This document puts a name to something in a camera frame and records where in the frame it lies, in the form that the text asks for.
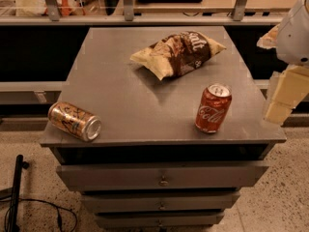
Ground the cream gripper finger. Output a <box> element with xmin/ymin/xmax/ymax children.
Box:
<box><xmin>264</xmin><ymin>101</ymin><xmax>292</xmax><ymax>125</ymax></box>
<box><xmin>272</xmin><ymin>65</ymin><xmax>309</xmax><ymax>108</ymax></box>

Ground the brown chip bag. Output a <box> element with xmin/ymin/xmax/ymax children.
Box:
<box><xmin>130</xmin><ymin>31</ymin><xmax>225</xmax><ymax>80</ymax></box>

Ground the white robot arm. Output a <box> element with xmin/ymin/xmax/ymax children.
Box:
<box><xmin>264</xmin><ymin>0</ymin><xmax>309</xmax><ymax>125</ymax></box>

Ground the red coke can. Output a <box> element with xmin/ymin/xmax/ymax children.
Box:
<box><xmin>195</xmin><ymin>83</ymin><xmax>232</xmax><ymax>133</ymax></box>

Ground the orange soda can lying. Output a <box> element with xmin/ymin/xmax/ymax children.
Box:
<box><xmin>48</xmin><ymin>101</ymin><xmax>101</xmax><ymax>142</ymax></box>

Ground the grey drawer cabinet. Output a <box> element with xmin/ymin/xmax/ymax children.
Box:
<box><xmin>42</xmin><ymin>26</ymin><xmax>285</xmax><ymax>228</ymax></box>

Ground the black stand pole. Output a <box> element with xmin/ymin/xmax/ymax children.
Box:
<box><xmin>5</xmin><ymin>155</ymin><xmax>29</xmax><ymax>232</ymax></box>

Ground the black floor cable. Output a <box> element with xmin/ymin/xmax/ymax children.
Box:
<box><xmin>0</xmin><ymin>196</ymin><xmax>79</xmax><ymax>232</ymax></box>

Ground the metal railing frame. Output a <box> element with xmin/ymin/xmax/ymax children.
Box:
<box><xmin>0</xmin><ymin>0</ymin><xmax>287</xmax><ymax>26</ymax></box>

